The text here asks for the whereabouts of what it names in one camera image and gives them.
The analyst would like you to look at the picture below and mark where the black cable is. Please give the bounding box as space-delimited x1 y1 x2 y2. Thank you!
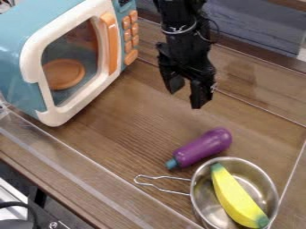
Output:
0 201 40 229

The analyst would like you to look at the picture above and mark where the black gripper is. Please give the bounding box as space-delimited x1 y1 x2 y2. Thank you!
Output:
155 28 216 109

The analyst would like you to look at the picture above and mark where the orange microwave turntable plate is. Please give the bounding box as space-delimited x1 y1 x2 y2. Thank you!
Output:
42 58 85 90

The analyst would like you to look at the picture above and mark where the yellow toy banana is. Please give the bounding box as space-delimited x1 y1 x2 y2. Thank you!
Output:
210 163 268 229

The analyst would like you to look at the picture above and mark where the silver pot with wire handle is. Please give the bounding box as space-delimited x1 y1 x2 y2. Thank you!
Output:
133 157 279 229

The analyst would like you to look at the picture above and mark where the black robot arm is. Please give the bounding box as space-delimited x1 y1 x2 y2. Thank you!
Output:
152 0 216 109

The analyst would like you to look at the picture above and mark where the purple toy eggplant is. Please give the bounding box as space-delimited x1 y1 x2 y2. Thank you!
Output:
164 127 232 170

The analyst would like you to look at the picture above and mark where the blue toy microwave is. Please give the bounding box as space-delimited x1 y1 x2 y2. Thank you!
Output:
0 0 139 126

